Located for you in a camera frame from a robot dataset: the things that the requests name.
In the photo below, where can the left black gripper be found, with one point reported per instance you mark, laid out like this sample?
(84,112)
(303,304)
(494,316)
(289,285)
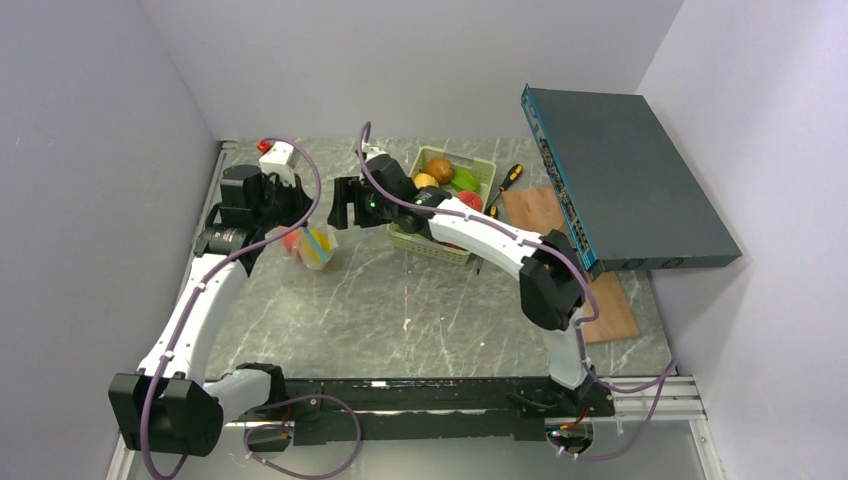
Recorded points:
(299,199)

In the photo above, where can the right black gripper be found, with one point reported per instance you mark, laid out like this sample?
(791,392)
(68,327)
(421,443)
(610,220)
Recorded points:
(347,190)

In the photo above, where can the red orange mango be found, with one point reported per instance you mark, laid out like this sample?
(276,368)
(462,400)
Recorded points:
(291,242)

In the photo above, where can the clear zip top bag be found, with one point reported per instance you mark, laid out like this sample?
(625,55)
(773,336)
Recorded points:
(334,244)

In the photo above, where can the yellow green starfruit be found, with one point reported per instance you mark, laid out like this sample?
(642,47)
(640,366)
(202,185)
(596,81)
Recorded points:
(315,247)

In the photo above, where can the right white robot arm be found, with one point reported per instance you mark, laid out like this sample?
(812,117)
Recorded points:
(552,286)

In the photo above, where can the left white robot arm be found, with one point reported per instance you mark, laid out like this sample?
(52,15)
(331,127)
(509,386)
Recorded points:
(167,405)

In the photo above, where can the yellow lemon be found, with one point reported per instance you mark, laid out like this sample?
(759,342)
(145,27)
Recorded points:
(424,180)

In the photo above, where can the brown kiwi fruit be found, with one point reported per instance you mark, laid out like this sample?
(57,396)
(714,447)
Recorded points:
(441,169)

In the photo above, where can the pink orange peach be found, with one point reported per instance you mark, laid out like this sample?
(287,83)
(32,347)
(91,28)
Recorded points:
(471,199)

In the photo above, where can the orange black screwdriver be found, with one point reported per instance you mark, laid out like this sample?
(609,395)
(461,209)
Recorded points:
(512,175)

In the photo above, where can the brown wooden board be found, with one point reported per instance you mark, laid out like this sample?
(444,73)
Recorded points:
(537,209)

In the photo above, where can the small metal block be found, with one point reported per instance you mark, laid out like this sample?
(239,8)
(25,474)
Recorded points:
(568,238)

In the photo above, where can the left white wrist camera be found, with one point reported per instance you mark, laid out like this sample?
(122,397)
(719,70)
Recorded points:
(278,158)

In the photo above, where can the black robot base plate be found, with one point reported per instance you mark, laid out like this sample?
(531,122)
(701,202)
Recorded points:
(518,408)

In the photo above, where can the dark blue network switch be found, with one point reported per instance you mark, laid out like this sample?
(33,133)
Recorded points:
(629,200)

